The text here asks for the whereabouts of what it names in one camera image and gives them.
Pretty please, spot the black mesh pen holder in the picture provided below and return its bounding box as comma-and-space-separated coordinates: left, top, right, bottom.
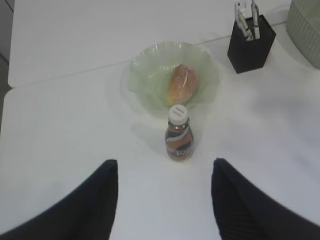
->
227, 15, 276, 74

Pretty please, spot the green plastic woven basket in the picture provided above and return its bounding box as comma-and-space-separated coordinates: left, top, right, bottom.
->
286, 0, 320, 69

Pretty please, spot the clear plastic ruler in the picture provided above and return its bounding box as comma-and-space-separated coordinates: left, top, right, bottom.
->
234, 0, 252, 19

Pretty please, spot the brown Nescafe coffee bottle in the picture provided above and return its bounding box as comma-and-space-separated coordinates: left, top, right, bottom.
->
164, 104, 194, 161

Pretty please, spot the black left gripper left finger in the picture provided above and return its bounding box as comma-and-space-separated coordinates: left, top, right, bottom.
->
0, 159, 118, 240

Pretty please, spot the green wavy glass plate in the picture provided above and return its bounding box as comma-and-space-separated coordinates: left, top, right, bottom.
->
127, 41, 220, 116

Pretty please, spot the sugared bread roll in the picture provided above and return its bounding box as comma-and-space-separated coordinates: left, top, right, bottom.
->
166, 64, 199, 106

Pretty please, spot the grey grip pen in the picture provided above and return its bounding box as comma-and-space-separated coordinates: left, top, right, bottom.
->
251, 0, 261, 40

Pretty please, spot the cream grip pen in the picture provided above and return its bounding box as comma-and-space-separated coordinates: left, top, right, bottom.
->
237, 9, 254, 42

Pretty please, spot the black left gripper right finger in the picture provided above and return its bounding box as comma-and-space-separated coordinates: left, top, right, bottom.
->
211, 158, 320, 240

